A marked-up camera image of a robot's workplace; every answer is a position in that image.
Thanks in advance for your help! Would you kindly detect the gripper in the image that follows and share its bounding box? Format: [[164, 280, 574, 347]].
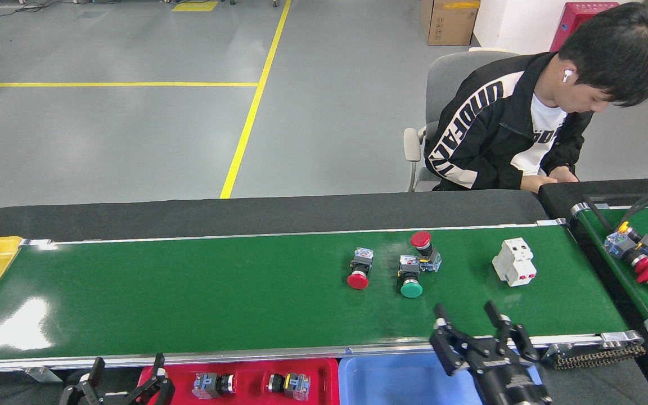
[[429, 300, 554, 405]]

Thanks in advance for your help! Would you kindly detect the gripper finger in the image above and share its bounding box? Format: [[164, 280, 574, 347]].
[[116, 353, 176, 405], [58, 356, 106, 405]]

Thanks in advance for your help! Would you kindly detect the white circuit breaker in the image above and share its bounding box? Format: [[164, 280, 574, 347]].
[[492, 237, 537, 287]]

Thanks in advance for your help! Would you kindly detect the green push button switch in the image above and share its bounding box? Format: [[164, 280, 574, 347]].
[[396, 254, 425, 299]]

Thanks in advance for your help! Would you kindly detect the red plastic tray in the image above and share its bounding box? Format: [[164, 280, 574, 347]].
[[136, 357, 340, 405]]

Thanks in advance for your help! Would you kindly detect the blue plastic tray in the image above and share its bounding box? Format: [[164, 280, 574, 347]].
[[338, 352, 544, 405]]

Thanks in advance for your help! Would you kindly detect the person's right hand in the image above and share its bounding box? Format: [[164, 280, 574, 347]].
[[520, 174, 559, 194]]

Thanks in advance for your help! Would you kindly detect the person's left hand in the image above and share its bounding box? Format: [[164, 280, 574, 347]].
[[549, 165, 581, 183]]

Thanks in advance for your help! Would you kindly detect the black table cloth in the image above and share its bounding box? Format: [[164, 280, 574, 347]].
[[0, 188, 550, 242], [538, 177, 648, 220]]

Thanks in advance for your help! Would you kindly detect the person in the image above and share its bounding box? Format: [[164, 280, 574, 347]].
[[424, 2, 648, 193]]

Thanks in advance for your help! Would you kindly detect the grey chair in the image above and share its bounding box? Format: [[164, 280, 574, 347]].
[[404, 48, 521, 193]]

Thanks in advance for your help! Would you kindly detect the cardboard box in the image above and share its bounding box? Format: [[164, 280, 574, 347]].
[[420, 0, 481, 47]]

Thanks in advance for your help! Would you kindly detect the red fire extinguisher box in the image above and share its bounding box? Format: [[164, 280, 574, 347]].
[[549, 2, 620, 52]]

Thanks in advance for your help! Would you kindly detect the conveyor drive chain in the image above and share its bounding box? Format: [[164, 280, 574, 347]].
[[549, 344, 646, 369]]

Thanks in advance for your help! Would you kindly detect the black cable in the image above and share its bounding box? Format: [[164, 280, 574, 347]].
[[583, 183, 648, 234]]

